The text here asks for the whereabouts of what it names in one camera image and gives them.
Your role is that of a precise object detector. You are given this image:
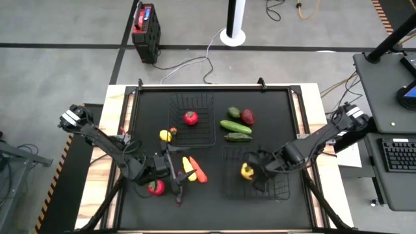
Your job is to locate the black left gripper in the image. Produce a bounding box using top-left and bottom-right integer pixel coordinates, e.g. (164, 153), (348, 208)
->
(142, 142), (197, 196)

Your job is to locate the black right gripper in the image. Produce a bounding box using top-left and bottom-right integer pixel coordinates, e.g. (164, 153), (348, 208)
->
(245, 151), (281, 192)

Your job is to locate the yellow bell pepper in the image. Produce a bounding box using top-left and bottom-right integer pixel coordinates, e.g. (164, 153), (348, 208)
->
(240, 162), (255, 181)

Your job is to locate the orange carrot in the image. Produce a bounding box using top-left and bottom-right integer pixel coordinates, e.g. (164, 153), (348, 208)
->
(188, 156), (208, 184)

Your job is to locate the black wire basket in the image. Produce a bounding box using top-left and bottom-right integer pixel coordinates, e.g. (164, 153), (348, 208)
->
(222, 146), (291, 200)
(168, 92), (216, 147)

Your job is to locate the red tomato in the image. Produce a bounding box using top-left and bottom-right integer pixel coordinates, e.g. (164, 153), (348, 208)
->
(148, 179), (166, 197)
(183, 110), (199, 126)

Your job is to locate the purple eggplant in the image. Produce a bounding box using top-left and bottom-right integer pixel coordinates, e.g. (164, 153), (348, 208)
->
(175, 187), (185, 207)

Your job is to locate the dark green chili pepper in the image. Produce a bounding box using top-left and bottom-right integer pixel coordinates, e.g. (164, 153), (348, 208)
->
(224, 132), (254, 143)

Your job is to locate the green cucumber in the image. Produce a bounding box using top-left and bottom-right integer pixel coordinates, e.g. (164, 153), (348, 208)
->
(219, 120), (253, 135)

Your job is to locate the dark red mango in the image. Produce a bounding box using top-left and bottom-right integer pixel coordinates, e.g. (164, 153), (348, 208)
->
(240, 109), (255, 126)

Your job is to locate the white paper sheet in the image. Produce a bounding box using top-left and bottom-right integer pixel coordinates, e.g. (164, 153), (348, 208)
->
(336, 142), (363, 168)

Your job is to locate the black hazard striped mat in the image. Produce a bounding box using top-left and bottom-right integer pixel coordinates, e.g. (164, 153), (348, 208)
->
(371, 0), (416, 36)
(32, 103), (105, 234)

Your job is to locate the red black battery box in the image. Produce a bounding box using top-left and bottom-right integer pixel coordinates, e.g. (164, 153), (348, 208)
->
(131, 2), (162, 64)

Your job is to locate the grey keyboard tray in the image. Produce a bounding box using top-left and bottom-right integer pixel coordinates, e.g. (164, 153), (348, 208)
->
(363, 132), (416, 212)

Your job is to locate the black keyboard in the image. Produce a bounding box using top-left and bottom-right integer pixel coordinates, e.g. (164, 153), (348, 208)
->
(378, 137), (416, 174)

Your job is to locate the grey desk shelf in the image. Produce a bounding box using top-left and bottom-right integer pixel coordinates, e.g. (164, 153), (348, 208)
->
(353, 51), (416, 135)

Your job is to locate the white black pole stand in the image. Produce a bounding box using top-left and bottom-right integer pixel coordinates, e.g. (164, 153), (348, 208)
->
(220, 0), (247, 47)

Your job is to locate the grey metal stand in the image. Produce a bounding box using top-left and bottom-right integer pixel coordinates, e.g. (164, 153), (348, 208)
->
(0, 131), (53, 234)

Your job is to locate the monitor on round stand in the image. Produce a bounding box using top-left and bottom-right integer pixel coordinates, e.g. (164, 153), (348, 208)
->
(395, 79), (416, 111)

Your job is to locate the black pole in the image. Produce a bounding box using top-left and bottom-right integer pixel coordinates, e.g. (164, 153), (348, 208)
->
(366, 12), (416, 64)

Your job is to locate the black frame strut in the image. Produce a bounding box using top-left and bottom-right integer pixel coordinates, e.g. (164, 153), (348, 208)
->
(302, 168), (354, 232)
(79, 177), (126, 232)

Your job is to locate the black table edge frame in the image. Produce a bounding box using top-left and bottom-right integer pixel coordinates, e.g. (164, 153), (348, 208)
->
(115, 84), (322, 233)

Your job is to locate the white floor cable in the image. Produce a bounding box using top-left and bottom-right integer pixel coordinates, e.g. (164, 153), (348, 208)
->
(160, 27), (226, 85)

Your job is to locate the yellow black cable bundle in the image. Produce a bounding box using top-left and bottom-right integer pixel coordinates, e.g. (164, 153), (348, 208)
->
(320, 71), (363, 114)

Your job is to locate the black looped floor cable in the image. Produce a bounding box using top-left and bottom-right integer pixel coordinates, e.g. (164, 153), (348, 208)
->
(265, 0), (286, 22)

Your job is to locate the yellow floor cable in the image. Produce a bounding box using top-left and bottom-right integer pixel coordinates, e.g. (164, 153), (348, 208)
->
(296, 0), (322, 20)

